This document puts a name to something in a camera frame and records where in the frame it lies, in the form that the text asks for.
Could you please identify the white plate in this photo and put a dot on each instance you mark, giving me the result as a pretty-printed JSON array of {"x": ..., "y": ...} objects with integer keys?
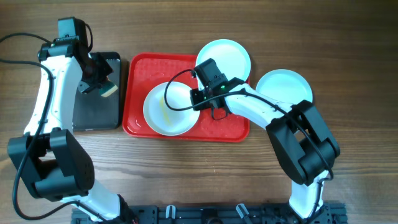
[{"x": 165, "y": 111}]

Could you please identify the red plastic tray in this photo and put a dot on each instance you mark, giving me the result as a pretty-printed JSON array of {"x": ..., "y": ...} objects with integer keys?
[{"x": 146, "y": 71}]

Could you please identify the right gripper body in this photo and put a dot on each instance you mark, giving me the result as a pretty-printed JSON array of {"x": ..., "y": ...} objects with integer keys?
[{"x": 198, "y": 96}]

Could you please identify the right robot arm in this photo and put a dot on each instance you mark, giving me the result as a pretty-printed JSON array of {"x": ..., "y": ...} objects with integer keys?
[{"x": 304, "y": 146}]

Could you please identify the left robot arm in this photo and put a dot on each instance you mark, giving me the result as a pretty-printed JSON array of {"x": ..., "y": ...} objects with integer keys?
[{"x": 49, "y": 161}]

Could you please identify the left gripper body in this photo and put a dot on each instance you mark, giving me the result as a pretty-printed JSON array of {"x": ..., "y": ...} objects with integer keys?
[{"x": 96, "y": 73}]

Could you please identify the green yellow sponge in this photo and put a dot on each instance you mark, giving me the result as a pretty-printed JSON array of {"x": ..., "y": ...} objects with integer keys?
[{"x": 107, "y": 89}]

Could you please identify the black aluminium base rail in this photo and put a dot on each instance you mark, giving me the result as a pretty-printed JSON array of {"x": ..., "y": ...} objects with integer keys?
[{"x": 330, "y": 213}]

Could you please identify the black rectangular tray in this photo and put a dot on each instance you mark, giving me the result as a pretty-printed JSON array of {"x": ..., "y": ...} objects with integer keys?
[{"x": 92, "y": 111}]

